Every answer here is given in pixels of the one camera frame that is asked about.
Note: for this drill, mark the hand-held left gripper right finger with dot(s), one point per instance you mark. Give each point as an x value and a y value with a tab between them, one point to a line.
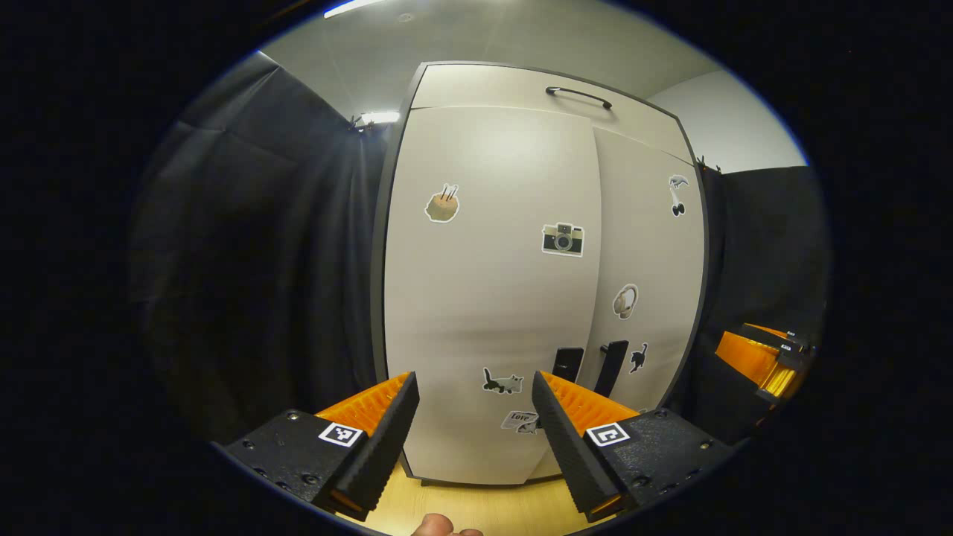
562	439

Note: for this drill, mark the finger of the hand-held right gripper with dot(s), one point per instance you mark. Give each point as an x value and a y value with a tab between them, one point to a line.
748	357
778	339

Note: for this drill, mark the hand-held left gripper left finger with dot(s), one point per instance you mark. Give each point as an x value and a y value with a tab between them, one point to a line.
387	439

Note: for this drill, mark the white and grey shoe cabinet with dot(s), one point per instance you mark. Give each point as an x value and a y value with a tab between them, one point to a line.
484	298

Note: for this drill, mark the beige cabinet drawer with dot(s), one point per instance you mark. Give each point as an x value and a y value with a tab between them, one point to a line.
491	85

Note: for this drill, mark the black backdrop cloth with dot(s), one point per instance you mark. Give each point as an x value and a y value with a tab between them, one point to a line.
767	246
246	260

